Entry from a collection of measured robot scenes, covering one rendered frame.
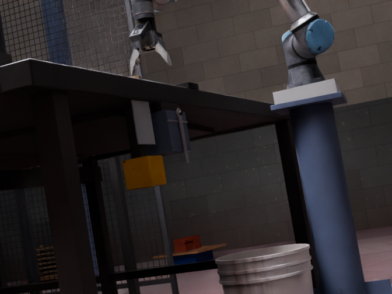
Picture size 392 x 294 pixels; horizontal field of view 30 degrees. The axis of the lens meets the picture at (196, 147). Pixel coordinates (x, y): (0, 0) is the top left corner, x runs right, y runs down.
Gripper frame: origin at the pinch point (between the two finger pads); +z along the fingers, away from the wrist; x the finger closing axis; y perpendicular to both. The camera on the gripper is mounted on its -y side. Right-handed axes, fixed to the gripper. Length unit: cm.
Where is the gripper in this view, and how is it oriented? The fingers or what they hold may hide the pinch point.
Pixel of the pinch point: (150, 71)
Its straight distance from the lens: 254.1
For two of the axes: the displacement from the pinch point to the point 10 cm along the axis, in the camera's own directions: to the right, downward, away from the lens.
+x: -9.3, 1.8, 3.3
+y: 3.4, 0.1, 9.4
